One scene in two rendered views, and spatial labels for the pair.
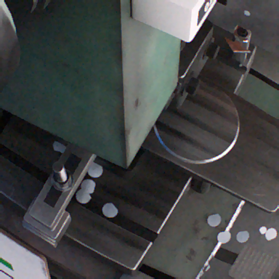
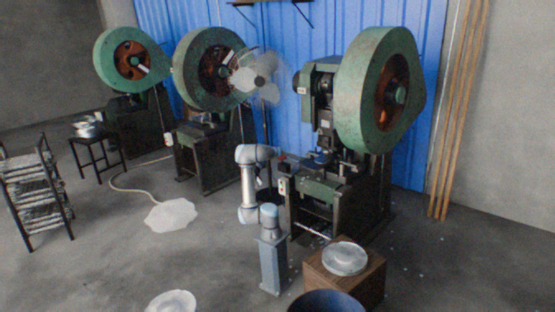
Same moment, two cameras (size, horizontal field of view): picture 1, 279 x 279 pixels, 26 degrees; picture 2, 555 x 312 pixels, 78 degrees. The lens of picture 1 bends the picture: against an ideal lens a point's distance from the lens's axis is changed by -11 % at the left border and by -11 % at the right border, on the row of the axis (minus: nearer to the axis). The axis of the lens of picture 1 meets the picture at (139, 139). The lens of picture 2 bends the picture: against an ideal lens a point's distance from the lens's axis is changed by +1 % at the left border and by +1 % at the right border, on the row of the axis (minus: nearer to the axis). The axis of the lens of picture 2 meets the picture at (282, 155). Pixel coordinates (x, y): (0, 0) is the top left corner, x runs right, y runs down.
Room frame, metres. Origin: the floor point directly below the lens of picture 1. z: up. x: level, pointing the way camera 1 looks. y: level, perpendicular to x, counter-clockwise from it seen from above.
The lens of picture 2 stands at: (0.67, -2.47, 1.92)
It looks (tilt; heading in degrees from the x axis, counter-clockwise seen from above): 24 degrees down; 104
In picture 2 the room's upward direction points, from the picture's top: 4 degrees counter-clockwise
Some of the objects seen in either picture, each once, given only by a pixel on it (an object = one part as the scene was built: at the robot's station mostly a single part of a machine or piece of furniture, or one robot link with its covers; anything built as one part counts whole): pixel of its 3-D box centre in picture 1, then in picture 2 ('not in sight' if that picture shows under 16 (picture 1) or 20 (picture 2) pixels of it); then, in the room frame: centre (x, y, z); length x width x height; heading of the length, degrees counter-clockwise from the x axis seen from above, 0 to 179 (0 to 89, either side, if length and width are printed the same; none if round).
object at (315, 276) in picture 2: not in sight; (343, 280); (0.58, -0.68, 0.18); 0.40 x 0.38 x 0.35; 54
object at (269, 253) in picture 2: not in sight; (273, 260); (0.08, -0.63, 0.23); 0.19 x 0.19 x 0.45; 66
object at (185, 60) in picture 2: not in sight; (226, 102); (-0.90, 1.19, 0.87); 1.53 x 0.99 x 1.74; 59
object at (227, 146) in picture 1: (221, 153); (319, 169); (0.35, -0.12, 0.72); 0.25 x 0.14 x 0.14; 61
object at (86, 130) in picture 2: not in sight; (94, 146); (-2.58, 0.83, 0.40); 0.45 x 0.40 x 0.79; 163
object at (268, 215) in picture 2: not in sight; (268, 215); (0.08, -0.63, 0.62); 0.13 x 0.12 x 0.14; 9
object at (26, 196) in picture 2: not in sight; (35, 191); (-2.18, -0.36, 0.47); 0.46 x 0.43 x 0.95; 41
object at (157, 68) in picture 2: not in sight; (146, 87); (-2.48, 1.98, 0.87); 1.53 x 0.99 x 1.74; 64
